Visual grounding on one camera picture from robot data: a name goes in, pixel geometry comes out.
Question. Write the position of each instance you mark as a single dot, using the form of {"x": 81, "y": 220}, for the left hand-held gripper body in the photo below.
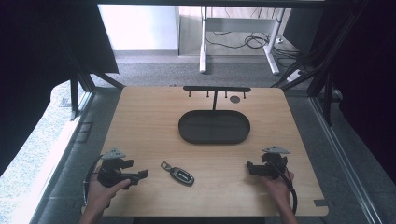
{"x": 109, "y": 174}

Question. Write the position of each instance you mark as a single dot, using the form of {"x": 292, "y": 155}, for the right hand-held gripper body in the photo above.
{"x": 277, "y": 165}

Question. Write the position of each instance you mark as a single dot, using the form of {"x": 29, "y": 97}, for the black car key fob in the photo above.
{"x": 182, "y": 176}

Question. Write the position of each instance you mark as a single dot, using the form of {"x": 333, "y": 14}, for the black key rack with tray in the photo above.
{"x": 214, "y": 127}

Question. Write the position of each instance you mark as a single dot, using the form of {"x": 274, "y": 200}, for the person's left hand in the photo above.
{"x": 99, "y": 194}

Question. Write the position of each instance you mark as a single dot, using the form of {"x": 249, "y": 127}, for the person's right hand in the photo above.
{"x": 280, "y": 188}

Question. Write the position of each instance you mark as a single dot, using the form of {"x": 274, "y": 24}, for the grey tape patch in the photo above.
{"x": 320, "y": 202}

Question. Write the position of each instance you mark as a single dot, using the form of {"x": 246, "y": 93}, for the grey round table cap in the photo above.
{"x": 234, "y": 99}

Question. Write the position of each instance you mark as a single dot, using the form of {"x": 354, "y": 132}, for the white power strip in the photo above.
{"x": 294, "y": 75}

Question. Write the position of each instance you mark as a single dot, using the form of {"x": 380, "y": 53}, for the dark curtain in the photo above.
{"x": 37, "y": 68}
{"x": 364, "y": 77}

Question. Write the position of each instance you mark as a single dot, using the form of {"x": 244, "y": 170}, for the white panel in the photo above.
{"x": 138, "y": 28}

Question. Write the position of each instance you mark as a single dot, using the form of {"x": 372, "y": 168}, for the aluminium floor rail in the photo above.
{"x": 342, "y": 161}

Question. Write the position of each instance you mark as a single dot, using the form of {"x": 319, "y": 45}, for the black metal frame strut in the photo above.
{"x": 327, "y": 81}
{"x": 74, "y": 96}

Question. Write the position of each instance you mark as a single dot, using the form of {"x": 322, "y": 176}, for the white metal desk frame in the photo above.
{"x": 204, "y": 46}

